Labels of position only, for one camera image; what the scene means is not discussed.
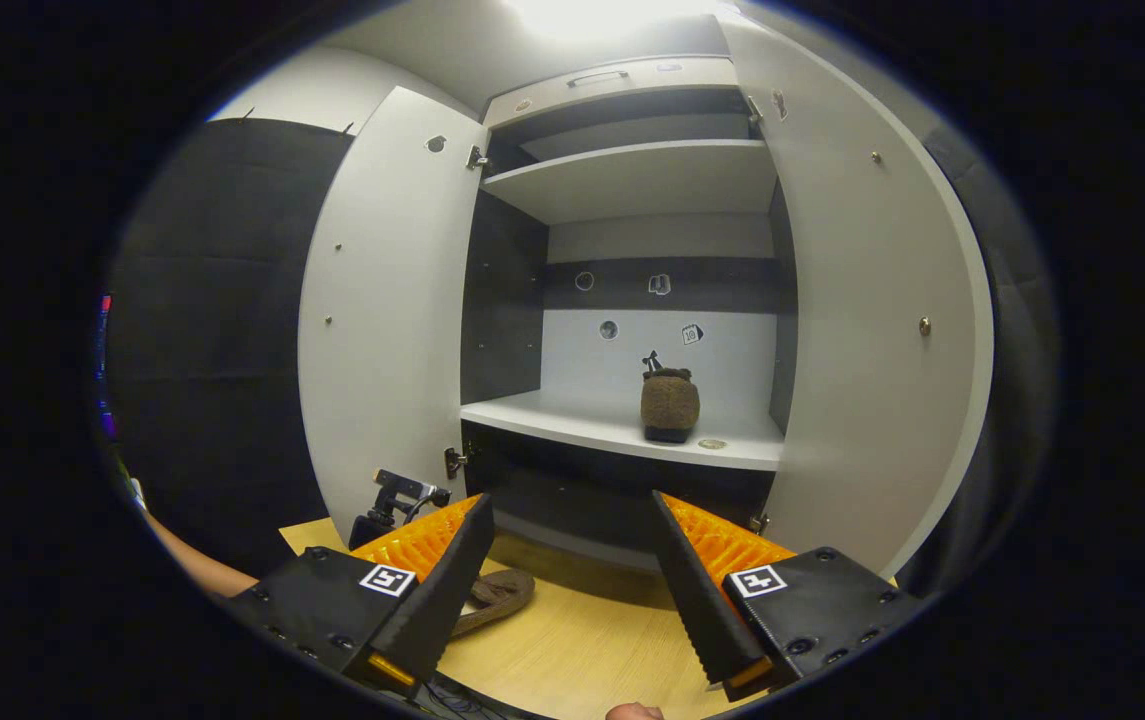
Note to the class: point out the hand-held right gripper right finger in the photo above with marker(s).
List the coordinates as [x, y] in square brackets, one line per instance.
[692, 600]

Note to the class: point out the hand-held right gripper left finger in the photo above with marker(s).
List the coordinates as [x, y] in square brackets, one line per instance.
[452, 600]

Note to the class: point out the brown fuzzy shoe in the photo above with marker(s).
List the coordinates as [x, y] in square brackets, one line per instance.
[502, 592]
[670, 405]

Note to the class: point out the grey shoe cabinet door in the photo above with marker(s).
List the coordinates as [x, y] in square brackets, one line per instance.
[862, 350]
[382, 330]

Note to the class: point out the grey shoe cabinet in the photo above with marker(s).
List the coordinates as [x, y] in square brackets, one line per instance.
[582, 370]

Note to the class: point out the black backdrop cloth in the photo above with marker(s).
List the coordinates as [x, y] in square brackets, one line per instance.
[222, 330]

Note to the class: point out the ceiling light panel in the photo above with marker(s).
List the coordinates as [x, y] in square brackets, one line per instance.
[592, 15]

